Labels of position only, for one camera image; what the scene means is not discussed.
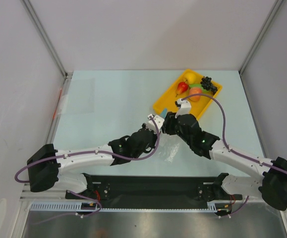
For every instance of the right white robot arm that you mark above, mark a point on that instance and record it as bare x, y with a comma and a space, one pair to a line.
265, 178

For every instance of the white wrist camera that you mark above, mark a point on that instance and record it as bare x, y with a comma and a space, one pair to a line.
184, 107
155, 123

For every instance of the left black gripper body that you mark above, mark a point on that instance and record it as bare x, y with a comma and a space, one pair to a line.
151, 144

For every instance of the right aluminium corner post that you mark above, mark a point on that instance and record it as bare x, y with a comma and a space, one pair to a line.
261, 34

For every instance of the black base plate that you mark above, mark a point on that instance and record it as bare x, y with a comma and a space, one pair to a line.
176, 203

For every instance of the white cable duct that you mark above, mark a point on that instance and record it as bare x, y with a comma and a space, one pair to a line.
90, 206

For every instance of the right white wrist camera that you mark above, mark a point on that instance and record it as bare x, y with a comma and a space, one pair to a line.
184, 107

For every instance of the red pear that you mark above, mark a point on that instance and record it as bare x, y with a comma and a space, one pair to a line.
181, 88

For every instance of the peach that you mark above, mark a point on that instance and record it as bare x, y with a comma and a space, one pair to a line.
194, 94

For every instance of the left aluminium corner post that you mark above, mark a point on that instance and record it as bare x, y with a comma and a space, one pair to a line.
29, 8

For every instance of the dark grape bunch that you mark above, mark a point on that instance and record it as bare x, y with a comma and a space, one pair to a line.
206, 83

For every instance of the clear zip top bag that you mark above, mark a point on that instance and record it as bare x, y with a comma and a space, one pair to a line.
168, 147

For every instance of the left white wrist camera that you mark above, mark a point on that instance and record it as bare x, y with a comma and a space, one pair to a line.
155, 123

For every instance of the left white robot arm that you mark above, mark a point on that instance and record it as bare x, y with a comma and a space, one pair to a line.
49, 168

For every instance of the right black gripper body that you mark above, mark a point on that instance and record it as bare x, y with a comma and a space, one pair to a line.
170, 121

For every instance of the yellow apple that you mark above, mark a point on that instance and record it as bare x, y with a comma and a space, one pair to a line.
190, 78

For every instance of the aluminium corner post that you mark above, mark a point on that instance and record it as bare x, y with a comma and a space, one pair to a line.
261, 34
29, 8

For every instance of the yellow plastic tray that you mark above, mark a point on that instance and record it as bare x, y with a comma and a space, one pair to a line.
166, 103

